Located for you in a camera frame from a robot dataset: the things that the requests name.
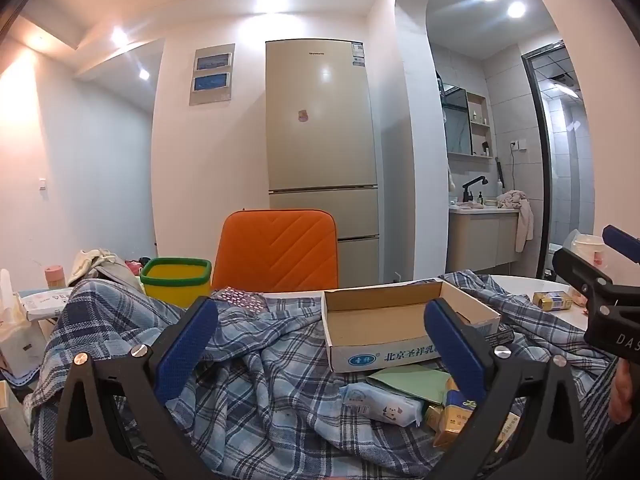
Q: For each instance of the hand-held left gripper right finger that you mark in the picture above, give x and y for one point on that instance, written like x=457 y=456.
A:
x=457 y=360

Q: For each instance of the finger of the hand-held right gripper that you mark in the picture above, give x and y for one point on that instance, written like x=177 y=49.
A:
x=621 y=241
x=577 y=266

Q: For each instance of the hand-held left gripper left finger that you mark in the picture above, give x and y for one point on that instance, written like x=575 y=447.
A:
x=182 y=355

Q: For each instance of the cardboard box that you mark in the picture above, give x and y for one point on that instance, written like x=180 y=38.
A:
x=380 y=320

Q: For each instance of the light blue tissue packet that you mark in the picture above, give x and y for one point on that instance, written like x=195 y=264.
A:
x=382 y=405

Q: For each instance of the person's right hand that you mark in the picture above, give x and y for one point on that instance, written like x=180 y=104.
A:
x=622 y=390

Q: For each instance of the white printed plastic bag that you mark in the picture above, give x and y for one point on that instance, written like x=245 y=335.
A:
x=586 y=247

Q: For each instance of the green paper packet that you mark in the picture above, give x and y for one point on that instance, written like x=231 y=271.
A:
x=407 y=382

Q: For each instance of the yellow bin with green rim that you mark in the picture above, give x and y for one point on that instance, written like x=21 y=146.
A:
x=175 y=282

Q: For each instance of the beige towel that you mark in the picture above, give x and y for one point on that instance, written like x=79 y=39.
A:
x=522 y=215

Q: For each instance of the patterned pouch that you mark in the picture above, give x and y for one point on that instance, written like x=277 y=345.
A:
x=242 y=299

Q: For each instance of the blue plaid cloth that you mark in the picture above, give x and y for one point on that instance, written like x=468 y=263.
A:
x=270 y=375

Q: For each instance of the red item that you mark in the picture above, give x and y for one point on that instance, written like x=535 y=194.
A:
x=137 y=265

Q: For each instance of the beige vanity cabinet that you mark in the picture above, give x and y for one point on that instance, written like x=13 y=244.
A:
x=480 y=240

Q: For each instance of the beige cloth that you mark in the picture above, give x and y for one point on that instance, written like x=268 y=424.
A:
x=95 y=262

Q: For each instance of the black faucet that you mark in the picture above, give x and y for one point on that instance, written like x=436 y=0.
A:
x=472 y=187

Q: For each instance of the orange chair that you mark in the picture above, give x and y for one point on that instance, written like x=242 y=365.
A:
x=277 y=250

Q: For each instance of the white printed box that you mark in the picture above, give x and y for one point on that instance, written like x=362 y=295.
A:
x=47 y=302

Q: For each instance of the pink lidded bottle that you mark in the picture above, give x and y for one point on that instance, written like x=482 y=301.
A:
x=53 y=277

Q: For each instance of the mirror cabinet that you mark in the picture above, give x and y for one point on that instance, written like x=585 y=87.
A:
x=462 y=120

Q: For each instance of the beige refrigerator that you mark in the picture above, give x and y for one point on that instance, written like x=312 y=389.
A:
x=320 y=160

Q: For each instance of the pink refrigerator sticker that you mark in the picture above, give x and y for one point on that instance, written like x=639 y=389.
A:
x=301 y=116

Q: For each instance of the black door frame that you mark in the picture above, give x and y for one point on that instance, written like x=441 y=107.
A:
x=537 y=160

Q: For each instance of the white wall socket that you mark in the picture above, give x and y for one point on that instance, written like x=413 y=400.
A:
x=517 y=146

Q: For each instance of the wall panel with blue covers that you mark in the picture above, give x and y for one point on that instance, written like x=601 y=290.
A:
x=212 y=75

